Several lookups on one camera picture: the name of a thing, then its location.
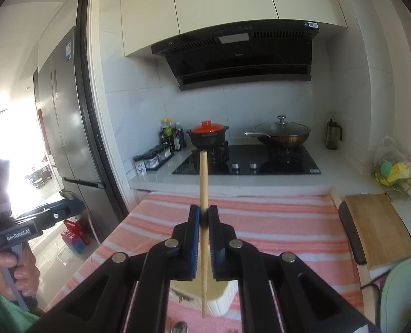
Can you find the black clay pot orange lid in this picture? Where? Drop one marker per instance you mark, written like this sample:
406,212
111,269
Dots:
208,134

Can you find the grey steel refrigerator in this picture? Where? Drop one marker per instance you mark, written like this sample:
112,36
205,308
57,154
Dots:
60,95

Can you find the dark french press jug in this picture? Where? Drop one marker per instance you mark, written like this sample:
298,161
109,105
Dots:
334,135

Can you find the bag of sponges rack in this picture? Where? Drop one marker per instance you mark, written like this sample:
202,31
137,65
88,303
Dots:
392,168

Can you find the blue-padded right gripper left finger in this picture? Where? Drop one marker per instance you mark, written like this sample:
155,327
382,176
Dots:
173,259

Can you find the black wok with glass lid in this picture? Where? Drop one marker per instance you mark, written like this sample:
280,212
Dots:
280,134

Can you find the spice jar rack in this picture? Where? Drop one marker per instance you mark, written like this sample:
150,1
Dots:
157,157

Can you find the black gas cooktop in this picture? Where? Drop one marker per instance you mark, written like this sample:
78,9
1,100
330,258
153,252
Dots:
259,159

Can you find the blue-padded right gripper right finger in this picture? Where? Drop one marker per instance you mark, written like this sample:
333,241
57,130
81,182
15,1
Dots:
235,259

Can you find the red pink boxes on floor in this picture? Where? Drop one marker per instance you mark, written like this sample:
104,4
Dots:
74,236

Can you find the black range hood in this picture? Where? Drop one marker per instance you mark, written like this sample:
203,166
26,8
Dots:
239,52

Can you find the wooden cutting board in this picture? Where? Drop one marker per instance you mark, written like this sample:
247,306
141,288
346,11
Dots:
384,238

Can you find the condiment bottles cluster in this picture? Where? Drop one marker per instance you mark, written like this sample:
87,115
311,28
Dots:
172,134

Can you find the cream upper cabinets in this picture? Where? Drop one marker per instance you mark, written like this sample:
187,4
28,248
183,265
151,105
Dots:
146,22

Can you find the pink white striped tablecloth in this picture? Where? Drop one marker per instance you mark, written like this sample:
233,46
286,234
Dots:
307,225

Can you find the green dish mat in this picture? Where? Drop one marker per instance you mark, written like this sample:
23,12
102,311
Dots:
395,299

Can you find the operator left hand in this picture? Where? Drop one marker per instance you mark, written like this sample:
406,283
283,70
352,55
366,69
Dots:
26,276

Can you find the white jar with pattern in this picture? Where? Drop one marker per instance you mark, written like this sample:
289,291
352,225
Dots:
139,165

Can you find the steel spoon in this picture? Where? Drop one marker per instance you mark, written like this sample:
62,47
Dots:
179,327

